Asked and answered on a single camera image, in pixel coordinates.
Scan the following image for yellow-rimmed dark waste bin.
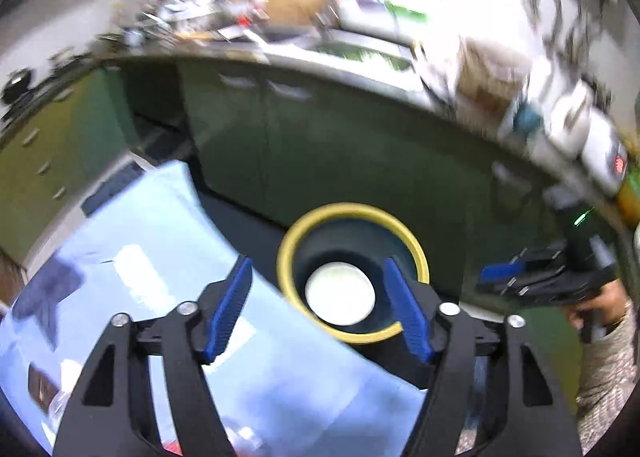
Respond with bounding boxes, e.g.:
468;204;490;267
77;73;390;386
276;202;430;345

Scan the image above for white plastic jug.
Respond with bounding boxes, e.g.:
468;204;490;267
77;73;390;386
547;81;593;159

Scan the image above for dark brown packet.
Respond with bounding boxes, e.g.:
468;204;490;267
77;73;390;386
27;362;63;406

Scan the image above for person's right hand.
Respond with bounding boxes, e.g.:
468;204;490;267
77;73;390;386
567;282;630;334

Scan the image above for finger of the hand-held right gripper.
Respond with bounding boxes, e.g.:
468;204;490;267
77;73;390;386
492;269;571;308
479;247;568;284

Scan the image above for blue tablecloth with star print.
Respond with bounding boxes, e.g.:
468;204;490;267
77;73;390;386
0;160;431;457

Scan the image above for dark green sink base cabinet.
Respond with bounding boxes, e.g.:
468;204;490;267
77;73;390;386
120;54;606;318

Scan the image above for green drawer base cabinet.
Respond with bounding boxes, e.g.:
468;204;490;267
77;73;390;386
0;64;138;263

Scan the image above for green plastic tray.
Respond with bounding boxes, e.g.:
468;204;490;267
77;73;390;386
384;0;431;24

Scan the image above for person's right forearm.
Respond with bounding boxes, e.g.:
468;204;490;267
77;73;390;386
575;309;640;440

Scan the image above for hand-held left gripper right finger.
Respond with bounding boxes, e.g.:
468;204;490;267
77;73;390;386
382;257;583;457

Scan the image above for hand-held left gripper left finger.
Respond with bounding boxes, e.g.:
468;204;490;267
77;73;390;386
52;254;254;457

